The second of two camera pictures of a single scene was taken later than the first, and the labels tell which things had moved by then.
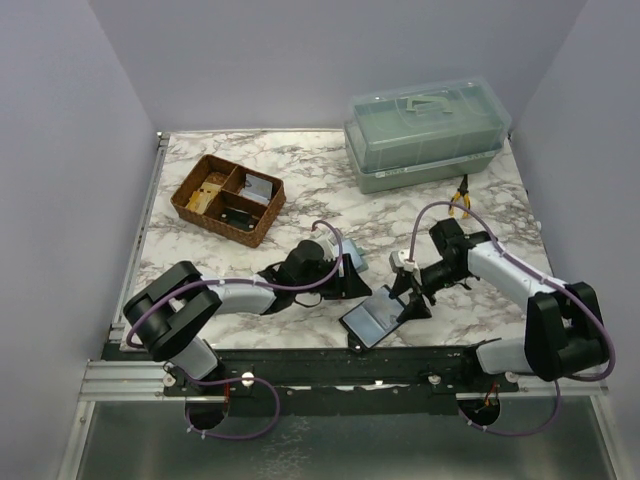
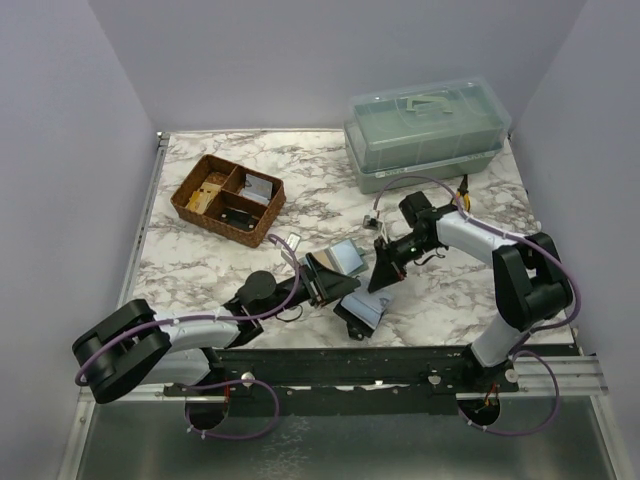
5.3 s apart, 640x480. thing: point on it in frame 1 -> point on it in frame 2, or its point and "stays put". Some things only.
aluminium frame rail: [132, 256] stays put
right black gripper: [416, 308] -> [389, 266]
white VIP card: [257, 189] stays put
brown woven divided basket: [228, 200] stays put
